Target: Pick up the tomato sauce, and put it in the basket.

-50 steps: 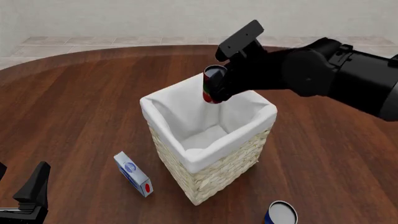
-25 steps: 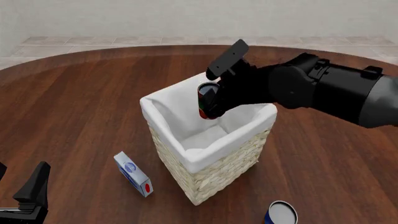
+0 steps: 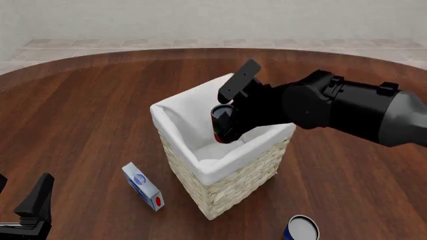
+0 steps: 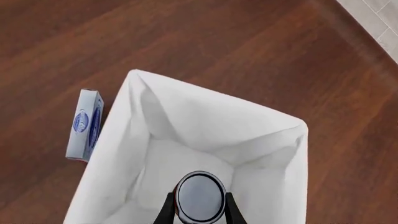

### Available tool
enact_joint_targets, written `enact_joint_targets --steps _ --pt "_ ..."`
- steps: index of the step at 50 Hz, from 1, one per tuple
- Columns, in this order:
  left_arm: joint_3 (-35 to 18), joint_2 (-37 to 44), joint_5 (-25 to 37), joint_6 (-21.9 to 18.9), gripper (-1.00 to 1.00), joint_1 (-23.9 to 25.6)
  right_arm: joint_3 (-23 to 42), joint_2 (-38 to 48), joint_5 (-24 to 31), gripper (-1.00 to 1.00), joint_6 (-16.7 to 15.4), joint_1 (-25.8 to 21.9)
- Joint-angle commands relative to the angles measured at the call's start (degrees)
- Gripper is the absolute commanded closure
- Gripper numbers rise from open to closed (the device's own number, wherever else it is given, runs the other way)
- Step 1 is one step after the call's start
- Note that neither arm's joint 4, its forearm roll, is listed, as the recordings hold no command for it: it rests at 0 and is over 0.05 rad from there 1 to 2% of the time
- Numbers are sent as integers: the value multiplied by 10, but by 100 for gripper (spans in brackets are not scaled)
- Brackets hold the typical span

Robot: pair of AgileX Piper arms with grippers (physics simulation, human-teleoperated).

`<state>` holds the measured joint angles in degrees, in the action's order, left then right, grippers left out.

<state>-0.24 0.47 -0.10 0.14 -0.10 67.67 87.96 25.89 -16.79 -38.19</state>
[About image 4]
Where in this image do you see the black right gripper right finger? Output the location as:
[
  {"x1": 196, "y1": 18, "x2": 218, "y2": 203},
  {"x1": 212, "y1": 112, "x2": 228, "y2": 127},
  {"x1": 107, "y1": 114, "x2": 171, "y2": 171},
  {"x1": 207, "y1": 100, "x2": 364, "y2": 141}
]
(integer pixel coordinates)
[{"x1": 225, "y1": 192, "x2": 249, "y2": 224}]

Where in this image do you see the tomato sauce tin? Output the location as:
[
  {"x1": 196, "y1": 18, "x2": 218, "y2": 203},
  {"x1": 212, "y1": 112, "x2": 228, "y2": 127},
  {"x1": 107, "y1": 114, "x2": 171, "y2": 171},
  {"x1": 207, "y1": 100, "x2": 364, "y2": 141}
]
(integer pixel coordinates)
[{"x1": 174, "y1": 170, "x2": 228, "y2": 224}]

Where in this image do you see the pale blue printed box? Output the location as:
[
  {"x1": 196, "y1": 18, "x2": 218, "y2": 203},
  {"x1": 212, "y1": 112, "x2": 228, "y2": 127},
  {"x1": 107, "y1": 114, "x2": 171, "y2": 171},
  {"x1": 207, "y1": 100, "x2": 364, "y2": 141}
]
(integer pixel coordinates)
[{"x1": 65, "y1": 88, "x2": 104, "y2": 164}]

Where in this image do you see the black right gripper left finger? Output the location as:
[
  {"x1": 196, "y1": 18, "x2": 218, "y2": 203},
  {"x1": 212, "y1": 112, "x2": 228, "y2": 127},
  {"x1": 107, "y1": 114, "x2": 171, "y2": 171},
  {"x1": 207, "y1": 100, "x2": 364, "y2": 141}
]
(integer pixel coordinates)
[{"x1": 151, "y1": 192, "x2": 180, "y2": 224}]

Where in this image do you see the white cloth-lined basket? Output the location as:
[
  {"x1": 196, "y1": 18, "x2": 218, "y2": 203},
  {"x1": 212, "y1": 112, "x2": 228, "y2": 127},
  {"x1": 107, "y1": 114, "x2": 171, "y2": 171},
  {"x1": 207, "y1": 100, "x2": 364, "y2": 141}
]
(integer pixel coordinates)
[{"x1": 62, "y1": 69, "x2": 309, "y2": 224}]

